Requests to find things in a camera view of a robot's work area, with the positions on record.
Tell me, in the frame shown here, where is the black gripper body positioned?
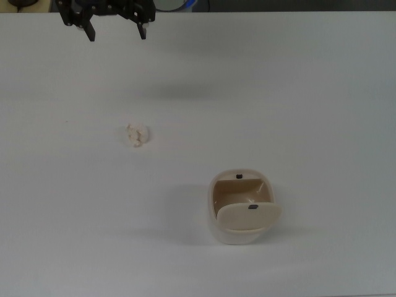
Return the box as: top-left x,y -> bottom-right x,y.
80,0 -> 137,17

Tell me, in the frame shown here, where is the white paper trash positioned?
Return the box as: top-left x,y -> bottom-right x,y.
123,123 -> 152,148

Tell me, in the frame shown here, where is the dark round object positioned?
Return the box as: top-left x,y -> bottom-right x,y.
6,0 -> 39,9

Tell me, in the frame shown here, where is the small cream bin with lid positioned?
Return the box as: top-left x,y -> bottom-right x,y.
207,168 -> 283,246

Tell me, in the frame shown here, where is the white and blue round object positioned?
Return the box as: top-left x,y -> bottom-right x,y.
153,0 -> 199,12

